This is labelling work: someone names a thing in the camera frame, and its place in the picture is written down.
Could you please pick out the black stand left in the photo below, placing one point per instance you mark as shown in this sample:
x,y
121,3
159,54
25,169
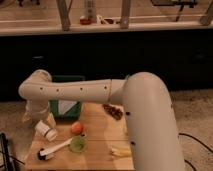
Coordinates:
x,y
4,151

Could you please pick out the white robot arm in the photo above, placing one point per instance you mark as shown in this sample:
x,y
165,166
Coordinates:
x,y
149,113

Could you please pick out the yellow banana toy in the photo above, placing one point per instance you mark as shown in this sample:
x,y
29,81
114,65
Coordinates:
x,y
120,152

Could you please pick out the white brush with black head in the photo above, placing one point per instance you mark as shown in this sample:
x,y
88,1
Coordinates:
x,y
48,153

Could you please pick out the green plastic cup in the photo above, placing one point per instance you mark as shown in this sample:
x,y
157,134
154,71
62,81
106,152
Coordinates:
x,y
77,144

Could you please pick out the orange ball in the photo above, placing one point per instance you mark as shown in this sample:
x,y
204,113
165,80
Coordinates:
x,y
77,128

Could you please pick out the red object on shelf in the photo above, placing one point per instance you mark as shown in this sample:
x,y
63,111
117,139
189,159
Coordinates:
x,y
84,21

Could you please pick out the green box with white pad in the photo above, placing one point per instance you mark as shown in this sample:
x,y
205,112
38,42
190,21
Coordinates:
x,y
62,109

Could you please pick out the wooden board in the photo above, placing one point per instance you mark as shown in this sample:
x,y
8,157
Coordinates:
x,y
102,133

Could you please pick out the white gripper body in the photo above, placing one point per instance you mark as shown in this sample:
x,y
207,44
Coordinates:
x,y
36,110

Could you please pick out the brown grape cluster toy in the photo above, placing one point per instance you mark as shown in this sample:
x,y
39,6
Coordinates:
x,y
116,113

